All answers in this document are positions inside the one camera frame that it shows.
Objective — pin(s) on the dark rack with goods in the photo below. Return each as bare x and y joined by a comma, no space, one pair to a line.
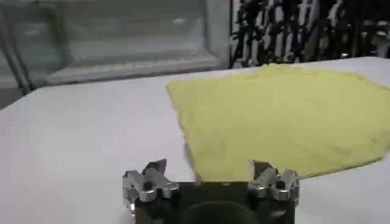
309,30

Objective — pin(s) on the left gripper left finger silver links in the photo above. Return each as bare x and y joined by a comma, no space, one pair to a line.
149,182

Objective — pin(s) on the glass display cabinet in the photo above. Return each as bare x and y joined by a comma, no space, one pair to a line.
112,39

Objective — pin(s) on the yellow cloth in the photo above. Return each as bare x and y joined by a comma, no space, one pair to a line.
283,121

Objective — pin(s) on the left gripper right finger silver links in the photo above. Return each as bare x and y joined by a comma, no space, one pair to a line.
275,182

